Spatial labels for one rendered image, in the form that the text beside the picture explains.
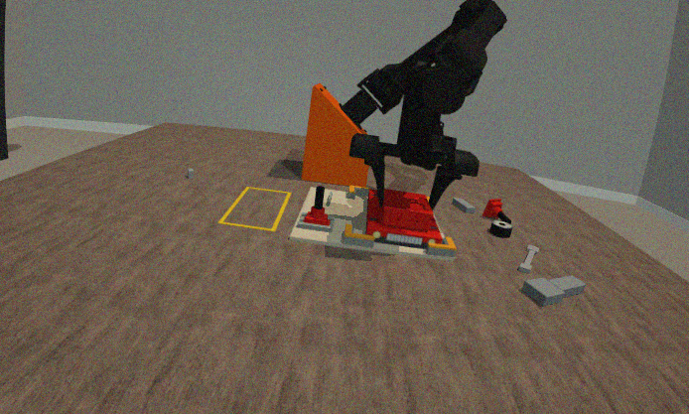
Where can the yellow rectangular outline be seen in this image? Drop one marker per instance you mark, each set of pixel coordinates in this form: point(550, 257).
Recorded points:
point(239, 198)

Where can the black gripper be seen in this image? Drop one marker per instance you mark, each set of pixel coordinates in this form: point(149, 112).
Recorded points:
point(373, 152)

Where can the black toy tyre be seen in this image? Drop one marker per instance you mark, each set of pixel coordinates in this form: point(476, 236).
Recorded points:
point(501, 229)

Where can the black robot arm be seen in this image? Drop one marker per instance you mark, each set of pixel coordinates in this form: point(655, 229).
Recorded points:
point(459, 56)

